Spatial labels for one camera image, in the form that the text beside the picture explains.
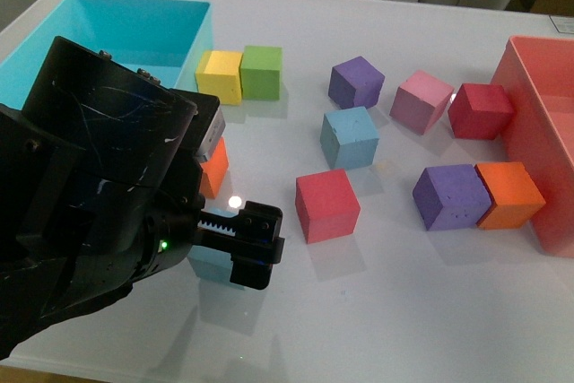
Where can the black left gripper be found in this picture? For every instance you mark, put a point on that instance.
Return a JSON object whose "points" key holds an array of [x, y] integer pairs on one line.
{"points": [[133, 197]]}

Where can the turquoise plastic bin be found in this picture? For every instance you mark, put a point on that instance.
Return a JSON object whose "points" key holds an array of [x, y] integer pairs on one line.
{"points": [[166, 38]]}

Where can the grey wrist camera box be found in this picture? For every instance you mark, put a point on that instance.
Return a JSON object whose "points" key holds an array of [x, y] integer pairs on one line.
{"points": [[211, 137]]}

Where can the pink plastic bin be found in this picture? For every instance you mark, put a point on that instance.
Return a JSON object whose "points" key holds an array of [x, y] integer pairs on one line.
{"points": [[537, 75]]}

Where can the yellow foam cube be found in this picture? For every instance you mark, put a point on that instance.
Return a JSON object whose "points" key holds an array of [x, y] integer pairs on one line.
{"points": [[218, 74]]}

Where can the purple foam cube far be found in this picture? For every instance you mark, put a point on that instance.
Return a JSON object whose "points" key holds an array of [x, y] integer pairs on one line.
{"points": [[354, 83]]}

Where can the orange foam cube near bin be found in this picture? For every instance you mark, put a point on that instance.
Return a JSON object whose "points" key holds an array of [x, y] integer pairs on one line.
{"points": [[214, 171]]}

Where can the pink foam cube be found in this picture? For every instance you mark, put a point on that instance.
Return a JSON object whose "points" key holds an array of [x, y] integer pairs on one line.
{"points": [[420, 101]]}

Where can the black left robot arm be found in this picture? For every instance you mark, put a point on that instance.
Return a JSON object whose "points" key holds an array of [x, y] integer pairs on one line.
{"points": [[37, 159]]}

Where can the red foam cube front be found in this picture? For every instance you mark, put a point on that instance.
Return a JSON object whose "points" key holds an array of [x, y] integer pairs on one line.
{"points": [[326, 205]]}

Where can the purple foam cube near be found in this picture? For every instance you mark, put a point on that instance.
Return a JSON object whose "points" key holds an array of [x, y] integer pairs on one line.
{"points": [[450, 197]]}

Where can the dark red foam cube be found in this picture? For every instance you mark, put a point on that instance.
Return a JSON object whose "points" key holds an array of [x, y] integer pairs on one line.
{"points": [[480, 111]]}

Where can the green foam cube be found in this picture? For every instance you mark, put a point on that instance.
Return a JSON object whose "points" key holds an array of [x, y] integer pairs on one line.
{"points": [[261, 72]]}

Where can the purple foam cube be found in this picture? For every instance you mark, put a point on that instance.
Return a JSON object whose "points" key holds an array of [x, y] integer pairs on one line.
{"points": [[354, 83], [450, 197]]}

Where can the orange cube near pink bin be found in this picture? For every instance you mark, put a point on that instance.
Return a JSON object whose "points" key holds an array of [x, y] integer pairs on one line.
{"points": [[515, 198]]}

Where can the light blue cube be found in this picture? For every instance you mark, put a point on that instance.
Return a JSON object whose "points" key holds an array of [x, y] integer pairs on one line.
{"points": [[212, 265], [348, 138]]}

